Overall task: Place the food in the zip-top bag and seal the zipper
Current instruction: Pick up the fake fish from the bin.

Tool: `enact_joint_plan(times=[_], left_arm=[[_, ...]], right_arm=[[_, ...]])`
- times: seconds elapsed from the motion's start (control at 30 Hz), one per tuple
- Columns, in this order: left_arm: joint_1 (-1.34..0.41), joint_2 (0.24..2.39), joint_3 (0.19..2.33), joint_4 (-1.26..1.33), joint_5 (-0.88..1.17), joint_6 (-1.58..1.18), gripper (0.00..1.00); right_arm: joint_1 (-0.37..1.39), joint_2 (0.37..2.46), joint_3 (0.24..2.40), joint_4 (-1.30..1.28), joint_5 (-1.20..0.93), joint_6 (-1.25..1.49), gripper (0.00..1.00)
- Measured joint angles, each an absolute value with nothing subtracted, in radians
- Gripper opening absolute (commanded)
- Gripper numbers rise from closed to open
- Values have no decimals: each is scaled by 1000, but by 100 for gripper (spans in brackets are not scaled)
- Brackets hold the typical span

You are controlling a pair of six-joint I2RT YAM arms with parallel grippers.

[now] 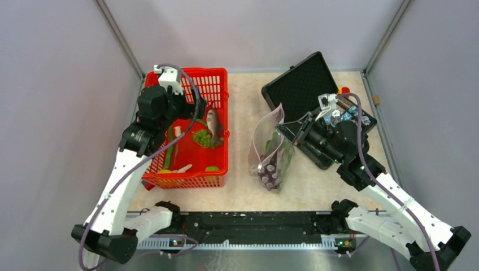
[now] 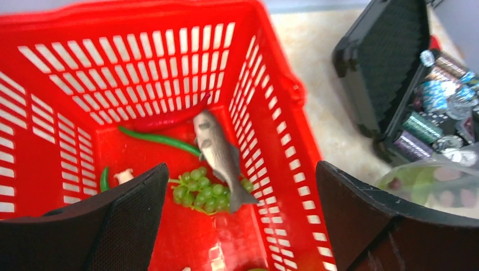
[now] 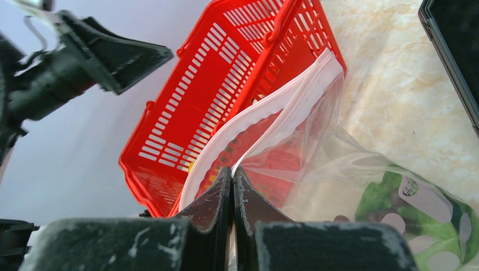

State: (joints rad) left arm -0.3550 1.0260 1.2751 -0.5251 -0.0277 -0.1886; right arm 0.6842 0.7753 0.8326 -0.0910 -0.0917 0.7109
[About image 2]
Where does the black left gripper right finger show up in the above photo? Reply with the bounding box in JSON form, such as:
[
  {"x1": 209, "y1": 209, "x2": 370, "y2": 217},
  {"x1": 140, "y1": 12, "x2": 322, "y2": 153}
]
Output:
[{"x1": 315, "y1": 161, "x2": 478, "y2": 270}]

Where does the white toy mushroom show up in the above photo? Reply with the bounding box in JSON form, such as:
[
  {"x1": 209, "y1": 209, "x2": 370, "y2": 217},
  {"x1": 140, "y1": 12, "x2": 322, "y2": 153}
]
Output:
[{"x1": 113, "y1": 168, "x2": 134, "y2": 185}]

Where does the red chili pepper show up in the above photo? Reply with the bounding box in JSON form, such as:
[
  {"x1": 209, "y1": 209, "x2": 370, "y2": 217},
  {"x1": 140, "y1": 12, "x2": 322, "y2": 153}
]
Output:
[{"x1": 132, "y1": 93, "x2": 211, "y2": 133}]

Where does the toy fish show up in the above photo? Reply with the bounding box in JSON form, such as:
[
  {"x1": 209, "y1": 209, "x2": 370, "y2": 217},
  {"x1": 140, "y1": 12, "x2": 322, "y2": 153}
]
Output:
[{"x1": 193, "y1": 110, "x2": 259, "y2": 213}]

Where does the open black foam case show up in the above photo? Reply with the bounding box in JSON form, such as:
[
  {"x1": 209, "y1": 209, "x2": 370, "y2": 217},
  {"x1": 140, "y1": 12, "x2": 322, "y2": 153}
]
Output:
[{"x1": 332, "y1": 0, "x2": 478, "y2": 166}]

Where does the clear zip top bag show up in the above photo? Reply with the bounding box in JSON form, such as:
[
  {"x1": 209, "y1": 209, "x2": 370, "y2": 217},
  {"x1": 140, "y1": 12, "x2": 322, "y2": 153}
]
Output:
[{"x1": 375, "y1": 143, "x2": 478, "y2": 219}]

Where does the green pea pod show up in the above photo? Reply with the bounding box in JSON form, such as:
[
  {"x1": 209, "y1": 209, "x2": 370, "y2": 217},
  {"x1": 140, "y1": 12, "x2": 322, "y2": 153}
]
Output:
[{"x1": 99, "y1": 167, "x2": 110, "y2": 192}]

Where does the red plastic basket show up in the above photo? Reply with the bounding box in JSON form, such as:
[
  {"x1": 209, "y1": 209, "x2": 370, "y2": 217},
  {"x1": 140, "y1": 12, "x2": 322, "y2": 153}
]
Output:
[{"x1": 1, "y1": 1, "x2": 337, "y2": 270}]

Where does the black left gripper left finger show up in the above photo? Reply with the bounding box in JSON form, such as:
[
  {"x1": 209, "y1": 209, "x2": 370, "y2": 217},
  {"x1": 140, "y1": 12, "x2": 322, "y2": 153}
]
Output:
[{"x1": 1, "y1": 163, "x2": 169, "y2": 270}]

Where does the green grape bunch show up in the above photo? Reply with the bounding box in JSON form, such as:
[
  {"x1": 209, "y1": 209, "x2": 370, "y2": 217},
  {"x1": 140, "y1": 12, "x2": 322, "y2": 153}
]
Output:
[{"x1": 168, "y1": 167, "x2": 232, "y2": 215}]

